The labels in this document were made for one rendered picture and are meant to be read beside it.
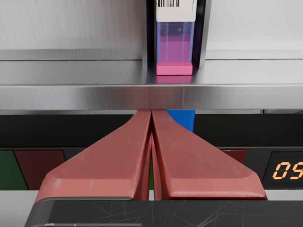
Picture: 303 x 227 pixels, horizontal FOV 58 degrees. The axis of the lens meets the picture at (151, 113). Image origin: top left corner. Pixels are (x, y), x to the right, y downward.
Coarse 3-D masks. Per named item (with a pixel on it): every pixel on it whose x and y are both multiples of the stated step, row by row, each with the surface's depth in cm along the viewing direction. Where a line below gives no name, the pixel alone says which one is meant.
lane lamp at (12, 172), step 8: (0, 152) 16; (8, 152) 16; (0, 160) 17; (8, 160) 17; (16, 160) 17; (0, 168) 17; (8, 168) 17; (16, 168) 17; (0, 176) 18; (8, 176) 18; (16, 176) 18; (0, 184) 18; (8, 184) 18; (16, 184) 18; (24, 184) 18
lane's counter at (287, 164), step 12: (276, 156) 17; (288, 156) 17; (300, 156) 17; (276, 168) 17; (288, 168) 17; (300, 168) 17; (264, 180) 18; (276, 180) 18; (288, 180) 18; (300, 180) 18
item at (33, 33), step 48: (0, 0) 11; (48, 0) 11; (96, 0) 11; (144, 0) 10; (240, 0) 11; (288, 0) 11; (0, 48) 12; (48, 48) 12; (96, 48) 12; (144, 48) 11; (240, 48) 12; (288, 48) 12
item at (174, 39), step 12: (156, 24) 10; (168, 24) 10; (180, 24) 10; (192, 24) 10; (156, 36) 10; (168, 36) 10; (180, 36) 10; (192, 36) 10; (156, 48) 11; (168, 48) 10; (180, 48) 10; (192, 48) 11; (156, 60) 11; (168, 60) 11; (180, 60) 11
